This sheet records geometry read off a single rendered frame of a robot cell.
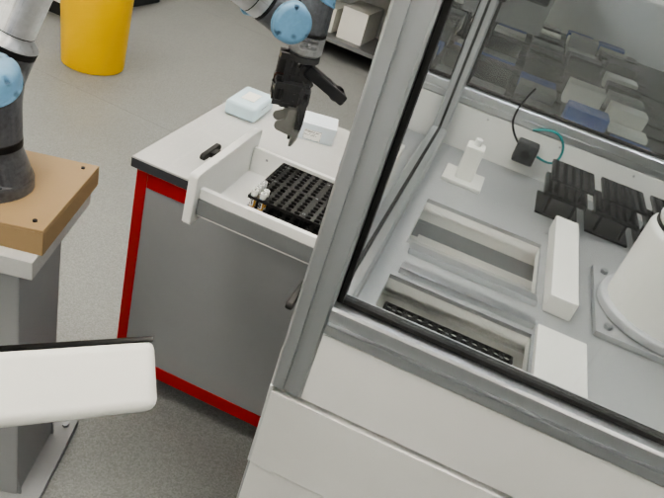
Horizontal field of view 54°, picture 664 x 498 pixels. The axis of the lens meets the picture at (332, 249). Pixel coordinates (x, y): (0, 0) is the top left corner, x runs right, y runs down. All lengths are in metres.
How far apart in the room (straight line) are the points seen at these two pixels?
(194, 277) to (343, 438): 0.93
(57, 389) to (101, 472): 1.42
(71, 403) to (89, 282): 1.95
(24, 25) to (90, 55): 2.59
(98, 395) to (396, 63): 0.36
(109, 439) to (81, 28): 2.50
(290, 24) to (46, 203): 0.55
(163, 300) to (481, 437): 1.16
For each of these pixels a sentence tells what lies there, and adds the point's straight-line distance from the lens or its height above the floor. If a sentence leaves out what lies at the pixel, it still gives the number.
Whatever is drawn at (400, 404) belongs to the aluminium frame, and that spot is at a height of 1.00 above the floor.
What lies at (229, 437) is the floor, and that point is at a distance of 1.97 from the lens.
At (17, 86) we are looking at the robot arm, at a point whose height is 1.01.
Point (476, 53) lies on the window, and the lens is 0.59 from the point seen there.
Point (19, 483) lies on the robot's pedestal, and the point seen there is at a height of 0.06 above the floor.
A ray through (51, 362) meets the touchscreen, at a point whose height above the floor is 1.19.
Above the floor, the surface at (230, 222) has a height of 0.85.
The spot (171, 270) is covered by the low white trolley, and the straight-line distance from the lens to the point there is 1.70.
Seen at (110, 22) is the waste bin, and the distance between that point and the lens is 3.86.
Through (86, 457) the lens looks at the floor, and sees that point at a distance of 1.89.
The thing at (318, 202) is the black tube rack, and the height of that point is 0.90.
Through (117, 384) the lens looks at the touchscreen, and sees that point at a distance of 0.46.
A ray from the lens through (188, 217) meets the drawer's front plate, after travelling 1.25.
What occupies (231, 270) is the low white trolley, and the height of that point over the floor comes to 0.56.
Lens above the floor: 1.52
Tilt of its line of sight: 32 degrees down
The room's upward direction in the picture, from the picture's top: 18 degrees clockwise
